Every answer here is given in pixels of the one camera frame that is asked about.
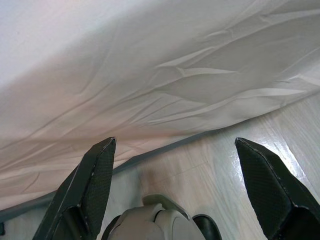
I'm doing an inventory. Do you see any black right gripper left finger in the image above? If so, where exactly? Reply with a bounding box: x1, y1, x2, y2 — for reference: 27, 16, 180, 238
32, 136, 117, 240

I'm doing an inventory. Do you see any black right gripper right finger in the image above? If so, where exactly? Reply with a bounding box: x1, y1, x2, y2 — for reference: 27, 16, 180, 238
234, 136, 320, 240

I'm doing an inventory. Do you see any cream sheeted bed mattress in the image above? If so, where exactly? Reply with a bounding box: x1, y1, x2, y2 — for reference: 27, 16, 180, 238
0, 0, 320, 208

